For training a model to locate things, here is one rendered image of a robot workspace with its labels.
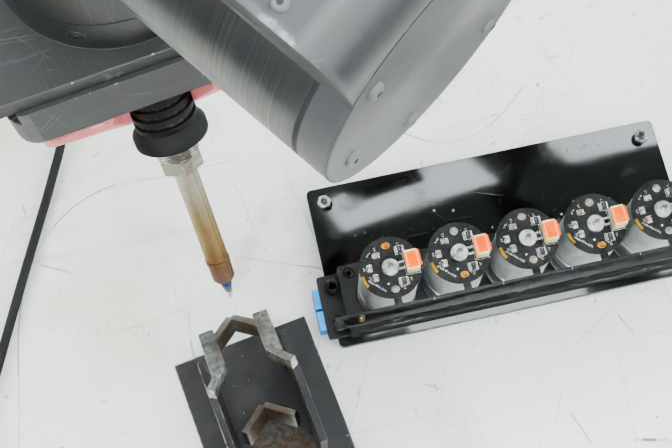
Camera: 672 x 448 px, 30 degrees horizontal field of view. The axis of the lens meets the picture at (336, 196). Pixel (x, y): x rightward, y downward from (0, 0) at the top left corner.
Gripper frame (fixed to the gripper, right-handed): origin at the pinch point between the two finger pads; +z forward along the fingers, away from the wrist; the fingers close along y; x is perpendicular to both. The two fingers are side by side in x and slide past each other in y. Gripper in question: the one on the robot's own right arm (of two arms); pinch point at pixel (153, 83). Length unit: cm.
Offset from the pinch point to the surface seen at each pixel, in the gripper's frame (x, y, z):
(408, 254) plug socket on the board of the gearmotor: -5.8, 7.1, 10.5
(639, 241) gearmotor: -8.3, 16.4, 12.4
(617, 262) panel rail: -9.0, 14.8, 11.1
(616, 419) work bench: -14.4, 13.8, 17.3
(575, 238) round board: -7.5, 13.6, 11.1
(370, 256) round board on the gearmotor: -5.2, 5.8, 11.2
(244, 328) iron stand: -6.2, 0.1, 10.5
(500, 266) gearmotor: -7.2, 10.8, 12.6
